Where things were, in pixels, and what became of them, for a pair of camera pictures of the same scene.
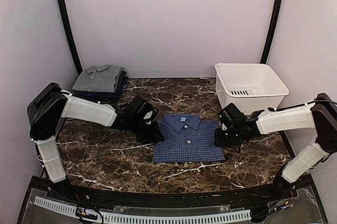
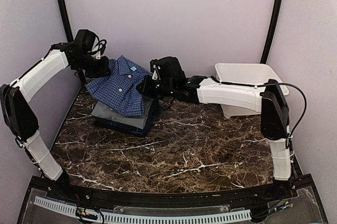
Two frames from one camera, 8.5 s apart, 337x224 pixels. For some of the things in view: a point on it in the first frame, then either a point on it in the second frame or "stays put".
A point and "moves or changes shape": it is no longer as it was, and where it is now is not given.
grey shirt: x=99 y=78 moves or changes shape
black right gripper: x=219 y=141 -> x=143 y=88
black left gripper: x=152 y=136 -> x=104 y=70
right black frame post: x=275 y=16 stays put
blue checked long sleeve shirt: x=187 y=138 -> x=118 y=90
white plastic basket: x=253 y=87 stays put
